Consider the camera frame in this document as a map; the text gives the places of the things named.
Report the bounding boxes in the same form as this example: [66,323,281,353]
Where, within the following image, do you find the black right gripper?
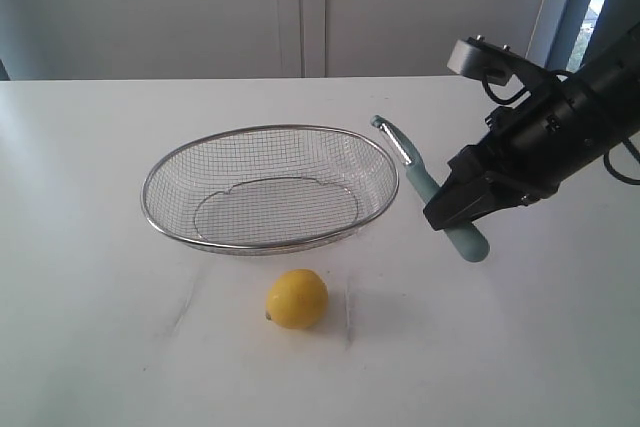
[423,69,620,231]

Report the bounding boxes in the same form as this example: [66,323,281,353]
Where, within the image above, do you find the teal handled peeler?
[371,115,490,263]

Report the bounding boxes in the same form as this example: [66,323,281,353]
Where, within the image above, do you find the yellow lemon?
[265,269,329,330]

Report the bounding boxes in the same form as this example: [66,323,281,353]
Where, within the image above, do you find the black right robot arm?
[423,27,639,230]

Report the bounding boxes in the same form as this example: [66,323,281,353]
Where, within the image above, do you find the white cabinet doors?
[1,0,543,80]

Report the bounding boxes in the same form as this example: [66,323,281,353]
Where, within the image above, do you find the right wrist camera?
[447,36,514,86]

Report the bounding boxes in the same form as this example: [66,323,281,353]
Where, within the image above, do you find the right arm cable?
[602,139,640,186]

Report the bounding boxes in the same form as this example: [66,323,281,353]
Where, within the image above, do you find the oval wire mesh basket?
[140,124,399,256]

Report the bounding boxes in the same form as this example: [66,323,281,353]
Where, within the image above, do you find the window with blue frame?
[542,0,640,75]

